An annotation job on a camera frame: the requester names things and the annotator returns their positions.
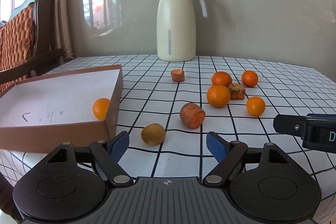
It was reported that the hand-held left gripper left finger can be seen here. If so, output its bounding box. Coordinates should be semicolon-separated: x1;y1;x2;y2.
45;132;133;186

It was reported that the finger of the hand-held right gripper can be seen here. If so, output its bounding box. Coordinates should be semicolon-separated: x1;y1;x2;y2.
273;114;309;138

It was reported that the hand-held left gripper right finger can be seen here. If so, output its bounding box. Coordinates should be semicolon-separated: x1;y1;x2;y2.
203;132;292;186

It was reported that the brown kiwi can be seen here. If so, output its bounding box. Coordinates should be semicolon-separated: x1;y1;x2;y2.
141;123;166;146

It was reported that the small orange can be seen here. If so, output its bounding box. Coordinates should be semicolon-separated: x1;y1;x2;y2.
246;96;266;117
92;98;111;120
241;70;258;87

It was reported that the large dimpled orange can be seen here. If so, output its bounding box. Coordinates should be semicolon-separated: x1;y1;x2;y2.
206;85;231;108

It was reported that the brown cardboard box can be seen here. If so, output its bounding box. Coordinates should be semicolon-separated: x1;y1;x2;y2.
0;64;124;153

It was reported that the large carrot chunk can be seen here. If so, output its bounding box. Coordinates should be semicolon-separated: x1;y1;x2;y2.
180;102;206;130

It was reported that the brown withered carrot chunk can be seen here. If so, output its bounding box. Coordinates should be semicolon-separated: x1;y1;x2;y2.
227;84;246;100

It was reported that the white checkered tablecloth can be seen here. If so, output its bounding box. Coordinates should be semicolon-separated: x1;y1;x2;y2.
0;55;336;224

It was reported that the small carrot chunk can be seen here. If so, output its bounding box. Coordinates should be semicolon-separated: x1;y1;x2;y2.
171;69;185;82

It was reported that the cream thermos jug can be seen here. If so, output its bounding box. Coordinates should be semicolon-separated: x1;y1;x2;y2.
157;0;209;62

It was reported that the wooden chair with woven cushion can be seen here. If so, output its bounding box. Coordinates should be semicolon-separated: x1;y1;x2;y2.
0;0;63;86

